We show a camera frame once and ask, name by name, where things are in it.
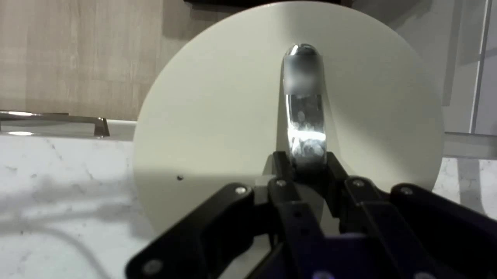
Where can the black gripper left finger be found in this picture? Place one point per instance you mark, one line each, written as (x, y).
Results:
(207, 227)

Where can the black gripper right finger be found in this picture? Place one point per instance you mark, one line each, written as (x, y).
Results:
(425, 223)

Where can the cream round plate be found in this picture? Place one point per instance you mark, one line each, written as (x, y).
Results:
(218, 103)

